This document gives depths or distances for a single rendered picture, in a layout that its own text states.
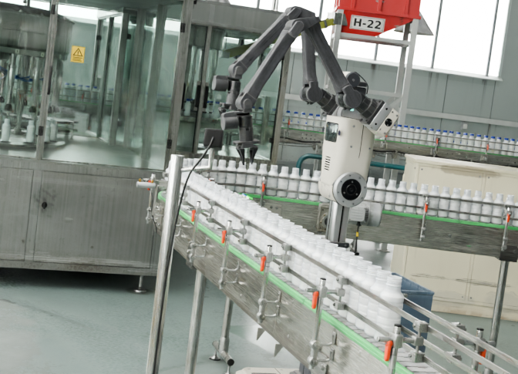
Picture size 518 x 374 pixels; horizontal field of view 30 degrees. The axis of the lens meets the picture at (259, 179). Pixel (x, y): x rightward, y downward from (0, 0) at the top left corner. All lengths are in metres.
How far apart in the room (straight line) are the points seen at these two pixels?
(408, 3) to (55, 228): 5.05
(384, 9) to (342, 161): 6.24
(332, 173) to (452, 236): 1.32
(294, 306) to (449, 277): 5.01
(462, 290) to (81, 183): 3.11
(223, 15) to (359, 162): 4.80
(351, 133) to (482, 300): 3.86
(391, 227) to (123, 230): 2.28
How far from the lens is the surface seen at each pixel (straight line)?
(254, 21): 9.01
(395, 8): 10.43
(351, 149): 4.27
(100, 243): 6.92
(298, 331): 2.84
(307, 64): 4.51
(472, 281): 7.87
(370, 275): 2.51
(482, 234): 5.47
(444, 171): 7.70
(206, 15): 8.89
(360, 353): 2.45
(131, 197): 6.90
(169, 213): 2.51
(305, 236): 2.94
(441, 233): 5.42
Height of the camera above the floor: 1.59
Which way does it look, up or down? 5 degrees down
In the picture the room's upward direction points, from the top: 7 degrees clockwise
